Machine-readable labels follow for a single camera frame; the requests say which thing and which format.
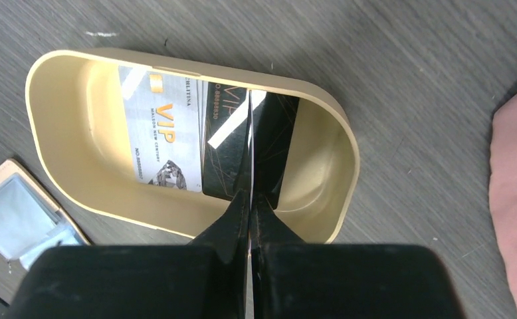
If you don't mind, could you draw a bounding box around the white card edge-on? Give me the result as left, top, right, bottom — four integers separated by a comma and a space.
246, 89, 255, 318

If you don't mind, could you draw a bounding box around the beige leather card holder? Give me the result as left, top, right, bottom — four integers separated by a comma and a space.
0, 159, 91, 304

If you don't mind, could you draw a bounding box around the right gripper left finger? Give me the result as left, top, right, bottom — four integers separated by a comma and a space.
3, 92, 251, 319

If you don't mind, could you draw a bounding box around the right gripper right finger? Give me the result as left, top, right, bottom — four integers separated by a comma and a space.
250, 195, 465, 318

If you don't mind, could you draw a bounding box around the silver vip card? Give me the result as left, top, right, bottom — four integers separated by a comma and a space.
118, 66, 202, 192

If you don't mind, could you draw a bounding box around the black vip card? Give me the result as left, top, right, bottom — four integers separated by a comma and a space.
202, 82, 300, 208

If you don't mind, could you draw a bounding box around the beige oval plastic tray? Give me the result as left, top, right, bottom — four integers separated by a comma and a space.
25, 48, 360, 243

